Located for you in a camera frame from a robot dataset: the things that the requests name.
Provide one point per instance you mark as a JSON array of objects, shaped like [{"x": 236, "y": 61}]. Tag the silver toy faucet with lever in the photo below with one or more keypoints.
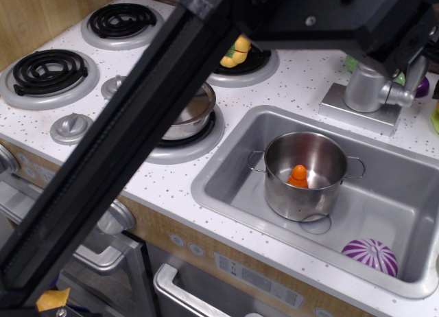
[{"x": 372, "y": 101}]

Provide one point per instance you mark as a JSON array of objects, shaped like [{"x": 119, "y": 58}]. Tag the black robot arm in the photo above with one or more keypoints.
[{"x": 385, "y": 34}]

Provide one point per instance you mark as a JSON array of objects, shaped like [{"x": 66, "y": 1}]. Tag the steel saucepan with lid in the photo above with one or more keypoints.
[{"x": 194, "y": 116}]

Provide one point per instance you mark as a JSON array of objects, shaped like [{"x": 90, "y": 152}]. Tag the front right stove burner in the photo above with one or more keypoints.
[{"x": 182, "y": 151}]

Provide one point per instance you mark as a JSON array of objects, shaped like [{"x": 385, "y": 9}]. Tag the stove burner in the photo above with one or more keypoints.
[
  {"x": 121, "y": 26},
  {"x": 182, "y": 151},
  {"x": 48, "y": 79},
  {"x": 258, "y": 67}
]

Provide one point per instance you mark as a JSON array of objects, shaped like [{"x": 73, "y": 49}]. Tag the orange toy carrot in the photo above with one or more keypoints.
[{"x": 298, "y": 177}]

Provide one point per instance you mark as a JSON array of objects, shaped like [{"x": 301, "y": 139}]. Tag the steel stock pot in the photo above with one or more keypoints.
[{"x": 327, "y": 167}]

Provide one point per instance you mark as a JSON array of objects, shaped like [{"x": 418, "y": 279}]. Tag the back right stove burner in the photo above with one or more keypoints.
[{"x": 258, "y": 67}]

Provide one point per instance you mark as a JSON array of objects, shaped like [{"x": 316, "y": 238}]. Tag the yellow toy bell pepper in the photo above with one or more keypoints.
[{"x": 237, "y": 53}]

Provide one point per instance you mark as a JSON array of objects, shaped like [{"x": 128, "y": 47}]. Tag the silver oven front knob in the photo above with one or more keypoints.
[{"x": 116, "y": 219}]

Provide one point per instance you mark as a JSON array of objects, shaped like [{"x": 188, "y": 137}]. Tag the silver oven knob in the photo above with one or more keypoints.
[
  {"x": 9, "y": 164},
  {"x": 116, "y": 219}
]

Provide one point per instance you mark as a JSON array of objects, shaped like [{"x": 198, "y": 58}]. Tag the grey stove top knob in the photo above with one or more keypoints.
[
  {"x": 111, "y": 86},
  {"x": 70, "y": 129}
]

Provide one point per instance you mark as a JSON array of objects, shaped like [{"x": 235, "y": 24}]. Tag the green toy lettuce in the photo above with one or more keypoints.
[{"x": 351, "y": 63}]

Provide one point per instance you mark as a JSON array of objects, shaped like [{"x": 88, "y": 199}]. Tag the back left stove burner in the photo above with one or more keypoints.
[{"x": 121, "y": 26}]

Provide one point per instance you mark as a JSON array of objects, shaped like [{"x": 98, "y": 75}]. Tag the purple striped toy onion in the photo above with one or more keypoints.
[{"x": 374, "y": 254}]

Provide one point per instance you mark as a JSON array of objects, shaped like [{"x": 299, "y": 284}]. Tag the grey toy sink basin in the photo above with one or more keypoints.
[{"x": 368, "y": 208}]

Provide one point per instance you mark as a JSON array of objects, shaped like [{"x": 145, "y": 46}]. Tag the front left stove burner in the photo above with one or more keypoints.
[{"x": 48, "y": 79}]

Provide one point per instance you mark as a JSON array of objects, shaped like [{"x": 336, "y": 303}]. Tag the silver left oven knob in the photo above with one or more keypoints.
[{"x": 9, "y": 164}]

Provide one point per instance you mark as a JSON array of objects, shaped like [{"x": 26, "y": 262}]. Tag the purple toy eggplant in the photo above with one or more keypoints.
[{"x": 423, "y": 88}]

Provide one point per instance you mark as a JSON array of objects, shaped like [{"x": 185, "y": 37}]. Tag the yellow green toy vegetable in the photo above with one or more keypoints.
[{"x": 435, "y": 118}]

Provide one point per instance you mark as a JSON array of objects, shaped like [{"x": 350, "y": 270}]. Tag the yellow cloth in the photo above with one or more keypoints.
[{"x": 52, "y": 299}]

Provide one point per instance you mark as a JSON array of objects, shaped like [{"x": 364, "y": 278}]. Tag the silver dishwasher door handle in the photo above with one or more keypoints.
[{"x": 175, "y": 301}]

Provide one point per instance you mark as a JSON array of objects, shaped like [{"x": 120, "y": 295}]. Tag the silver oven door handle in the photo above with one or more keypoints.
[{"x": 102, "y": 255}]

